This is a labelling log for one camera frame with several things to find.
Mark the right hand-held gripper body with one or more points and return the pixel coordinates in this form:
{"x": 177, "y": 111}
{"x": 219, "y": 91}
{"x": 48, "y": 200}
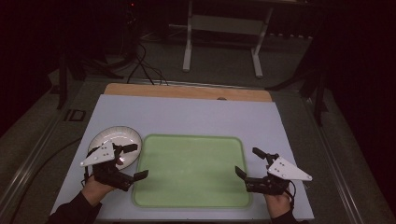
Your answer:
{"x": 288, "y": 171}

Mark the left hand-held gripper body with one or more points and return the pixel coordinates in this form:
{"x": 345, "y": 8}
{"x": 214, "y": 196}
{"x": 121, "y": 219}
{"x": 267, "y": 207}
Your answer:
{"x": 100, "y": 154}

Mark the white round plate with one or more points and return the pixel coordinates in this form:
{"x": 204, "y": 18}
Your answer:
{"x": 120, "y": 135}

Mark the person's right hand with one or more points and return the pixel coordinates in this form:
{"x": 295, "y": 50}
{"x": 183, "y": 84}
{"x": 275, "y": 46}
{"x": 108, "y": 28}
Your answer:
{"x": 278, "y": 203}

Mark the person's left hand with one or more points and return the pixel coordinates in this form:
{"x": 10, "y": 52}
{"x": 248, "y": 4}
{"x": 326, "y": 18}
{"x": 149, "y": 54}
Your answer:
{"x": 95, "y": 191}

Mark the black floor socket box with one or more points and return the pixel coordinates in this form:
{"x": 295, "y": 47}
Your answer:
{"x": 75, "y": 115}

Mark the green tray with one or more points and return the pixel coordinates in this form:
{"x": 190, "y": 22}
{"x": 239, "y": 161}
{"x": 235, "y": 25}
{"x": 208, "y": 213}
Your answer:
{"x": 191, "y": 171}

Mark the pale blue table mat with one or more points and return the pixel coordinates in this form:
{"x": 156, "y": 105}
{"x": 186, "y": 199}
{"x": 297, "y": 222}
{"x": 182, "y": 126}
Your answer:
{"x": 186, "y": 115}

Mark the wooden table board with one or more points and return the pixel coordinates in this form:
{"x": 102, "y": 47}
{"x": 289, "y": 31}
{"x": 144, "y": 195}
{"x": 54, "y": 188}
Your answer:
{"x": 186, "y": 92}

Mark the black metal stand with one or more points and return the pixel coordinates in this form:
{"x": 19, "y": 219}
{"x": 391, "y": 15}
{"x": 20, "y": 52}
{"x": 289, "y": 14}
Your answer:
{"x": 319, "y": 93}

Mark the white metal stand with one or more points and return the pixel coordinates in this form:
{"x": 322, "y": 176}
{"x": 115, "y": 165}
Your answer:
{"x": 187, "y": 46}

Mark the dark equipment stand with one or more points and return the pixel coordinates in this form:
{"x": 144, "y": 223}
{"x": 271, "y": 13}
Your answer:
{"x": 130, "y": 28}

